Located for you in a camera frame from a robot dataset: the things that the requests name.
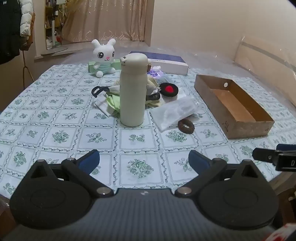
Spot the red and white cloth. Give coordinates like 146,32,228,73
273,222,296,241

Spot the green floral patterned tablecloth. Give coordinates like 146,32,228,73
0,61,296,202

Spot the black round pad red centre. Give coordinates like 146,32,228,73
158,82,179,97

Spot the cream insulated bottle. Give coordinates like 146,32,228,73
119,53,149,127

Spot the coat rack pole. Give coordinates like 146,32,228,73
22,50,34,88

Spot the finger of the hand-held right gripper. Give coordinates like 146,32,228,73
252,148,278,161
276,144,296,152

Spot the plastic wrapped beige board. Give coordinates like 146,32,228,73
233,37,296,78

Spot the black hanging coat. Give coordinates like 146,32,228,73
0,0,22,65

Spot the white puffer jacket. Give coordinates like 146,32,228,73
20,0,34,37

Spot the pale yellow towel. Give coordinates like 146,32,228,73
108,79,160,108

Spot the white floor stand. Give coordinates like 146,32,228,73
46,14,68,52

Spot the clear plastic bag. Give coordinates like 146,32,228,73
149,96,200,132

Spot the white bunny plush toy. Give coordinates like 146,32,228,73
91,38,117,77

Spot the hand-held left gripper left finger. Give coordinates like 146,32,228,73
30,149,114,197

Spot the beige patterned curtain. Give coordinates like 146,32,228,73
61,0,155,43

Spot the brown cardboard box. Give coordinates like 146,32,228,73
194,74,275,139

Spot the white crumpled cloth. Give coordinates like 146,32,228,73
93,94,121,116

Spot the purple tissue pack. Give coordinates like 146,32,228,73
147,65,171,81

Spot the brown fuzzy hair scrunchie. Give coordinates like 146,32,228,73
178,119,195,134

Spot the white and blue flat box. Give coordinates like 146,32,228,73
129,51,189,76

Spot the light green cloth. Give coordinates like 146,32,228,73
105,94,122,114

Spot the cluttered shelf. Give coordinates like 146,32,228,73
45,0,62,30

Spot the light green box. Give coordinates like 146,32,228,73
88,59,122,73

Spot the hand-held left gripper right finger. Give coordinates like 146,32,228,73
174,150,263,197

